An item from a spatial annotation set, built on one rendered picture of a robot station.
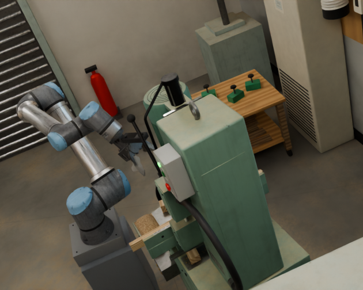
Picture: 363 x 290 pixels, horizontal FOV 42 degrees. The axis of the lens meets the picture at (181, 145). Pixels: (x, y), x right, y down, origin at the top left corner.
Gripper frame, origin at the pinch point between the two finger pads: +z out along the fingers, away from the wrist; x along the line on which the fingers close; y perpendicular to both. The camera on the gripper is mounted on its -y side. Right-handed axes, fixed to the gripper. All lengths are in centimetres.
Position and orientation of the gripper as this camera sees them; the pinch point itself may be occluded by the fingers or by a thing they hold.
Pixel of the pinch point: (153, 163)
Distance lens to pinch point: 200.8
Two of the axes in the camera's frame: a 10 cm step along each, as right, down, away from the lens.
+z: 7.3, 6.6, 2.0
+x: -3.9, 6.4, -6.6
